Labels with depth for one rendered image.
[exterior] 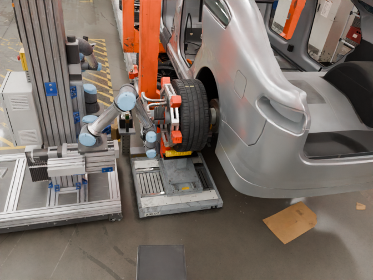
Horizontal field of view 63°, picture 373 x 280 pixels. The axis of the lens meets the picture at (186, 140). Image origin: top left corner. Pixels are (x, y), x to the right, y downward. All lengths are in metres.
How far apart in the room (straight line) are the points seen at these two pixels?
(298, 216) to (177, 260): 1.50
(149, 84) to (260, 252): 1.86
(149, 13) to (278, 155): 1.62
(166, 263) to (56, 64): 1.59
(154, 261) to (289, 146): 1.23
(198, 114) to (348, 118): 1.50
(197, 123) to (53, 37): 1.22
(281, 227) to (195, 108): 1.46
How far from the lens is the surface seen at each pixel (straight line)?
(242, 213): 3.20
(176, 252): 2.40
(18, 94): 2.44
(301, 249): 3.15
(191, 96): 2.54
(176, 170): 3.13
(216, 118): 2.81
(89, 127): 2.24
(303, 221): 3.36
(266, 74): 1.88
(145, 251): 2.39
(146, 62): 2.95
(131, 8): 4.78
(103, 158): 2.55
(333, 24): 7.10
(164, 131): 2.98
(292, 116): 1.98
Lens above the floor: 2.35
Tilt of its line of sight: 36 degrees down
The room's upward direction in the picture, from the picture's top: 8 degrees clockwise
